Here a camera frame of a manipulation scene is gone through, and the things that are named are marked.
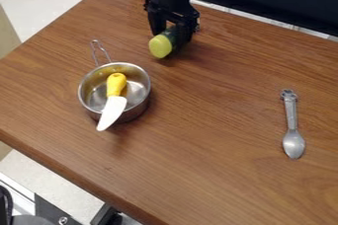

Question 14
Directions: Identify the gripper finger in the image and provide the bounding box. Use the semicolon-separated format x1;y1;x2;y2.
146;11;168;37
174;20;198;49

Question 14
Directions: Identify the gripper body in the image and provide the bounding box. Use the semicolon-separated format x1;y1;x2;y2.
142;0;203;28

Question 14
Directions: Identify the yellow bottle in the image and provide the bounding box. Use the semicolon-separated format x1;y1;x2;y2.
147;28;182;59

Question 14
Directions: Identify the silver pot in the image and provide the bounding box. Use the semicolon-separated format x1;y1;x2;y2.
76;38;153;125

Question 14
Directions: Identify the silver spoon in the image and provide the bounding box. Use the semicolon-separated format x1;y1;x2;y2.
278;88;306;161

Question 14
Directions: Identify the yellow handled toy knife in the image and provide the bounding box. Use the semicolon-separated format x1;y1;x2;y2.
95;72;129;132

